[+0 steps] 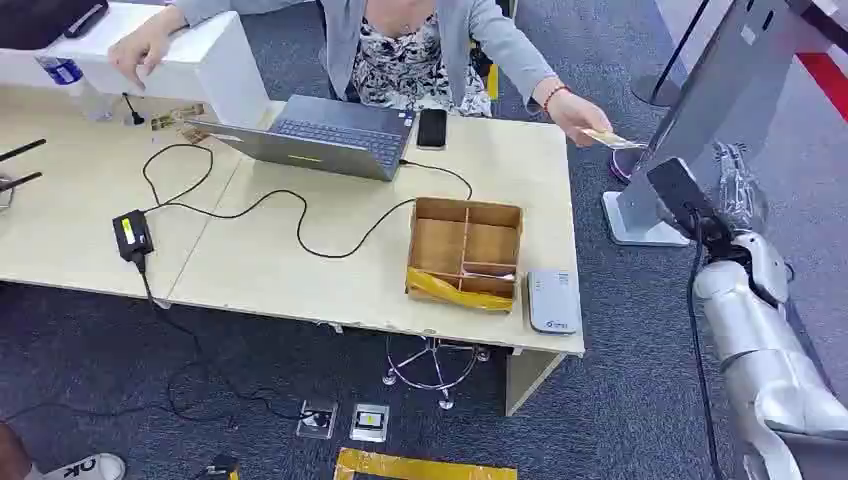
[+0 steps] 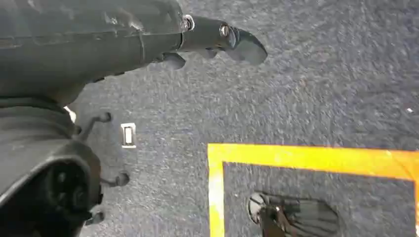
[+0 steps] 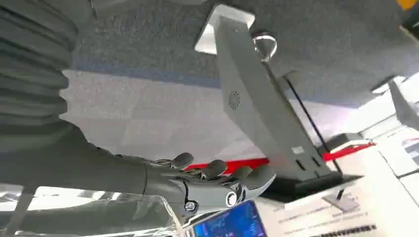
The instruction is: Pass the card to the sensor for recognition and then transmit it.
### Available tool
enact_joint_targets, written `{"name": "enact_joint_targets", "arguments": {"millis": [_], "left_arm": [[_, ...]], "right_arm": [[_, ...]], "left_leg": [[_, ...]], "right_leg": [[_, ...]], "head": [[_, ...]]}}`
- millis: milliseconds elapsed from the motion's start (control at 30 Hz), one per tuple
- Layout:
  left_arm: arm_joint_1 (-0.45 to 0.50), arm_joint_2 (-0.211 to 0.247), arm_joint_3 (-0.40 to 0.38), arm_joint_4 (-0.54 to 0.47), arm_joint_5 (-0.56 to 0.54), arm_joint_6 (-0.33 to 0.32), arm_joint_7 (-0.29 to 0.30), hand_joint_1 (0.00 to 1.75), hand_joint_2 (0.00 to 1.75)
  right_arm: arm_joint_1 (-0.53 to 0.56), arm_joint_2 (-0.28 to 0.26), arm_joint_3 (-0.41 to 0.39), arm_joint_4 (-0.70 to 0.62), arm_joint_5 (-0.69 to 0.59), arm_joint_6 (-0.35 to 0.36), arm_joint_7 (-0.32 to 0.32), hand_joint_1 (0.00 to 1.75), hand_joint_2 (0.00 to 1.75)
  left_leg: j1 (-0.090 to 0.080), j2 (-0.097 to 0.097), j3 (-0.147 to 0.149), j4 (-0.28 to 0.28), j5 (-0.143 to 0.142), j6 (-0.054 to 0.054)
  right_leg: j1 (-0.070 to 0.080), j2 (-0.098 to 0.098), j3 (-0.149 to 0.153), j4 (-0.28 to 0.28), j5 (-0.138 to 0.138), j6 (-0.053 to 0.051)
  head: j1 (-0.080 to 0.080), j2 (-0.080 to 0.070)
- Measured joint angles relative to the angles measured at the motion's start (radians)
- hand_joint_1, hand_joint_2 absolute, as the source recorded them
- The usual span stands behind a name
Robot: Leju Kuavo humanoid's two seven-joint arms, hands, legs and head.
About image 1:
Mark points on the person's right hand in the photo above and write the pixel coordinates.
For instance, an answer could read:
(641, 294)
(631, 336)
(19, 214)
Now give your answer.
(142, 50)

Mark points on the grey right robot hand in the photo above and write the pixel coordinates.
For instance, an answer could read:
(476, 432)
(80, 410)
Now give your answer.
(738, 192)

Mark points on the person's left hand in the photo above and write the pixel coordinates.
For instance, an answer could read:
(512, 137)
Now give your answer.
(576, 116)

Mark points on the beige card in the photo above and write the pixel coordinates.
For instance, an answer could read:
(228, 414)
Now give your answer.
(613, 139)

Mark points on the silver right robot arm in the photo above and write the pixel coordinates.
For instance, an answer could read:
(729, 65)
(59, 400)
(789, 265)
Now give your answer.
(748, 331)

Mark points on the round chrome base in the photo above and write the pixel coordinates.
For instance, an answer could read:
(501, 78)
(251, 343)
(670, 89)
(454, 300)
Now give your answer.
(623, 166)

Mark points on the small black antenna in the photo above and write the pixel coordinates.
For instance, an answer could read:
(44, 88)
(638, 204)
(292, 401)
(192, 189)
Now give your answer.
(134, 118)

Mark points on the brown printed card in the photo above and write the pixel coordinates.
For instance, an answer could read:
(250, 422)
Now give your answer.
(196, 135)
(175, 117)

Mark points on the white cabinet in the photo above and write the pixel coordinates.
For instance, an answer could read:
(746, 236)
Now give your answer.
(218, 73)

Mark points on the clear water bottle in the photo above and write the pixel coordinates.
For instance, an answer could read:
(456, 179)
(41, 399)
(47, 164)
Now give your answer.
(63, 69)

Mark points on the grey kiosk stand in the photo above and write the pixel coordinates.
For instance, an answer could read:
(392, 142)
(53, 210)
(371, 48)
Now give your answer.
(715, 99)

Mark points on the black bag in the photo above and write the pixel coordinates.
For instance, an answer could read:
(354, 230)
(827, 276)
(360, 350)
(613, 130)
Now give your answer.
(33, 20)

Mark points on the black smartphone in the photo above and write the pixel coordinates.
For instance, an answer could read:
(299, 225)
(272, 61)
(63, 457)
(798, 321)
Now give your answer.
(432, 128)

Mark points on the black rod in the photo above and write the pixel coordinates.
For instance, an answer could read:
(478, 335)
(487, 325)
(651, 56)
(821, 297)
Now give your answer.
(20, 181)
(23, 150)

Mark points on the white card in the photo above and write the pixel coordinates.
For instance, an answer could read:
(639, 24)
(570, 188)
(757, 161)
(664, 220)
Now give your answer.
(490, 275)

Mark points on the black power adapter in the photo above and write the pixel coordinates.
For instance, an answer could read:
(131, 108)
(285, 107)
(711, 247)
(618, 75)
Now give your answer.
(132, 235)

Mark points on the white card reader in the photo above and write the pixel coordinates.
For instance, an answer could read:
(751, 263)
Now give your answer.
(553, 301)

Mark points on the person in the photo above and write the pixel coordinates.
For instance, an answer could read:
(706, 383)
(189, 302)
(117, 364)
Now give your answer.
(397, 60)

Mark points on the wooden card box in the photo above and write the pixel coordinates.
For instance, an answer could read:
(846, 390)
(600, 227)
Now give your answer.
(437, 245)

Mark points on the grey laptop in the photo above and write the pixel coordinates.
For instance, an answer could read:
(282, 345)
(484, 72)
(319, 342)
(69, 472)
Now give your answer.
(331, 142)

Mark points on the chrome stool base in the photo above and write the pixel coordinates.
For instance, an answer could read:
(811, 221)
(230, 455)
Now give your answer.
(434, 358)

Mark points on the floor socket with yellow label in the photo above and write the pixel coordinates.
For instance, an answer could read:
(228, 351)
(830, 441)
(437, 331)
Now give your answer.
(369, 422)

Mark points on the yellow floor tape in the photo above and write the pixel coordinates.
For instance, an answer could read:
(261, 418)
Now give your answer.
(424, 467)

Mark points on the floor socket with plug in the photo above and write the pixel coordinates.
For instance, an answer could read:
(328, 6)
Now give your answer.
(316, 419)

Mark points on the white shoe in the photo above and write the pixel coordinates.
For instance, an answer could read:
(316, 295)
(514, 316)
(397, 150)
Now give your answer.
(86, 468)

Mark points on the black floor device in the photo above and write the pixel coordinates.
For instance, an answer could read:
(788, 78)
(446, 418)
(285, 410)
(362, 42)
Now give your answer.
(223, 468)

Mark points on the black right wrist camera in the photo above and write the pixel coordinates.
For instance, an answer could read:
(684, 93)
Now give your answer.
(676, 192)

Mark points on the black stanchion post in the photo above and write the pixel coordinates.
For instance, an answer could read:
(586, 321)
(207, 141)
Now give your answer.
(652, 89)

